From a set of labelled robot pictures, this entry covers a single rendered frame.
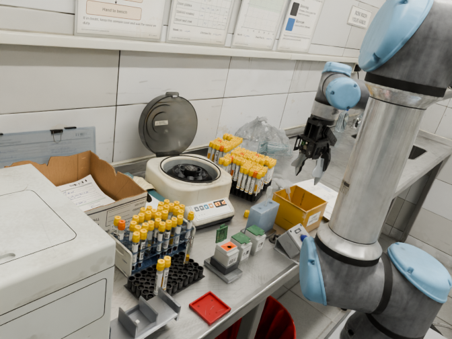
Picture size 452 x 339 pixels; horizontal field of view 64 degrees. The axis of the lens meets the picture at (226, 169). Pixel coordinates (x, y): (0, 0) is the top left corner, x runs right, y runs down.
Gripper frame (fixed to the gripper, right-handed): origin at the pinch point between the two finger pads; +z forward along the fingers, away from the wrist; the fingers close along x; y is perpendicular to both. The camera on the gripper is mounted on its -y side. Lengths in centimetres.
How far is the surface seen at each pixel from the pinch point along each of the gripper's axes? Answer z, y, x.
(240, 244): 11.5, 32.5, 3.8
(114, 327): 14, 71, 7
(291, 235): 10.2, 17.7, 9.6
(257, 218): 10.0, 20.7, -0.8
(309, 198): 9.9, -6.2, -0.1
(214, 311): 17, 49, 13
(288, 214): 11.7, 6.5, 1.0
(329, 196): 16.3, -29.3, -3.0
